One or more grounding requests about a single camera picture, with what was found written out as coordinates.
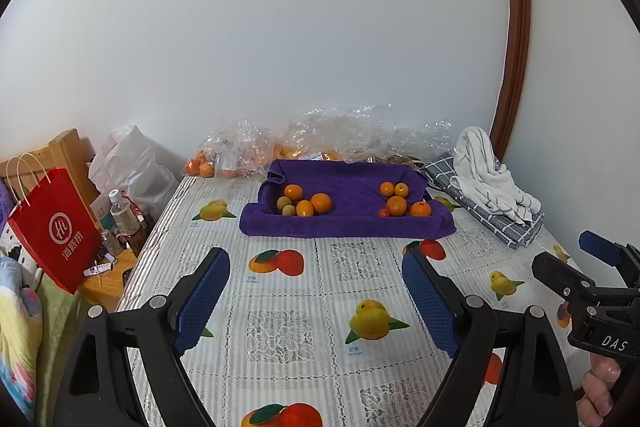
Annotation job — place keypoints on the small white tube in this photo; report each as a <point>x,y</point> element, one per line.
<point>100,267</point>

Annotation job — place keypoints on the colourful printed blanket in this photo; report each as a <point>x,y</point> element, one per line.
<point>15,332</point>

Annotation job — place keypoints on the fruit print tablecloth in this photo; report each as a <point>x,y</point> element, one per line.
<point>300,332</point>

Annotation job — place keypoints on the small red fruit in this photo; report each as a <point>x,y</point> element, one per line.
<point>383,213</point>

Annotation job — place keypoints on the red paper bag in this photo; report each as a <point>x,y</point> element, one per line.
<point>55,227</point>

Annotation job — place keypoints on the white towel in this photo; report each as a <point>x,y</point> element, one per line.
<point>492,172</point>

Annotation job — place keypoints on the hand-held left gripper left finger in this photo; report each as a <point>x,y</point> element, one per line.
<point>200,302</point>

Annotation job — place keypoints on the oval orange fruit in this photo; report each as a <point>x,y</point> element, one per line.
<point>305,208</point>

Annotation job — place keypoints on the brown wooden door frame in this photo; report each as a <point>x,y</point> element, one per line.
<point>515,32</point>

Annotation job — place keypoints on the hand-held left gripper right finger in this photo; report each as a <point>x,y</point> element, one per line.
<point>430,302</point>

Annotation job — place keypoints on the clear plastic bag of oranges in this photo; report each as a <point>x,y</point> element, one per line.
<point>232,152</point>

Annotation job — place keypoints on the grey checked cloth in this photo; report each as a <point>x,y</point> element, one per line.
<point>500,222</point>

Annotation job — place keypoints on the wooden bedside table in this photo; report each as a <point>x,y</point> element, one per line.
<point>107,279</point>

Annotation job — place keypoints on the wooden headboard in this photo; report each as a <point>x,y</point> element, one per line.
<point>67,152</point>

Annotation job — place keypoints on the clear plastic bottle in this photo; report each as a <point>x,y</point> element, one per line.
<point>125,214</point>

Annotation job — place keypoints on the person's right hand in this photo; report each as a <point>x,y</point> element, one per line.
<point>600,387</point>

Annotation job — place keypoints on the small brown round fruit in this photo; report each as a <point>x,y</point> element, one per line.
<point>281,202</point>
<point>287,211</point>

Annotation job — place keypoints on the purple towel covered tray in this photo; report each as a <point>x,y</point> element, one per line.
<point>345,227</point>

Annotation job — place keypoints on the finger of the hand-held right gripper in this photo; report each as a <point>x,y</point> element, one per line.
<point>560,277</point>
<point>602,247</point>

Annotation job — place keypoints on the green bed sheet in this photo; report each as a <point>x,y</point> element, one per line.
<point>57,322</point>

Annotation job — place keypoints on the crumpled clear plastic bag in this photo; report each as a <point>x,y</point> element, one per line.
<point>427,137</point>

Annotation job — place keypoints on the large clear plastic bag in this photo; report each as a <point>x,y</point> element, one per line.
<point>340,132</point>

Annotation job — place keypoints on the white plastic bag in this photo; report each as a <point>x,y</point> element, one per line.
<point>132,162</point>

